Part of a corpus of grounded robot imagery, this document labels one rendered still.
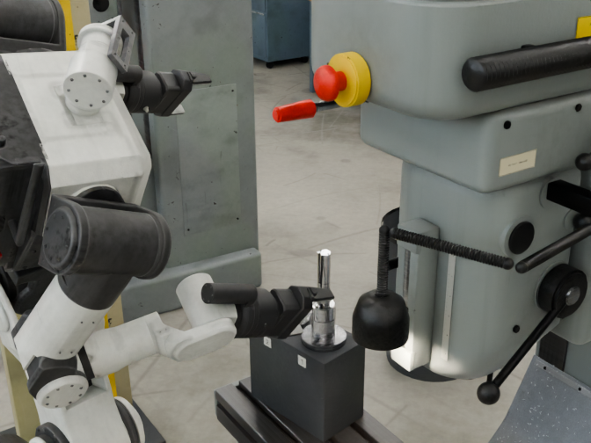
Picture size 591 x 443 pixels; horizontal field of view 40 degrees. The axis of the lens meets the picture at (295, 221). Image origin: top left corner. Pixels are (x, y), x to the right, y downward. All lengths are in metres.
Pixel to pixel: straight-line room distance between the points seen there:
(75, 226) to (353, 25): 0.43
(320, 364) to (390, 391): 1.84
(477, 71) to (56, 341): 0.71
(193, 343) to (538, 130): 0.65
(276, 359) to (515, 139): 0.86
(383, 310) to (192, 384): 2.49
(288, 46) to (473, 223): 7.57
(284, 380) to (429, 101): 0.93
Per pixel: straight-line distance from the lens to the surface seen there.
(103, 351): 1.32
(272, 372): 1.69
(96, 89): 1.13
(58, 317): 1.18
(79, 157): 1.16
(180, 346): 1.32
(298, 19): 8.56
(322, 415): 1.63
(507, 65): 0.84
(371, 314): 0.99
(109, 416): 1.54
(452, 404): 3.35
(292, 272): 4.26
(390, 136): 1.05
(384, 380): 3.45
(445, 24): 0.84
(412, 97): 0.86
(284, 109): 0.99
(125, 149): 1.19
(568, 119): 1.02
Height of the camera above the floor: 1.99
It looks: 24 degrees down
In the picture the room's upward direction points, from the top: straight up
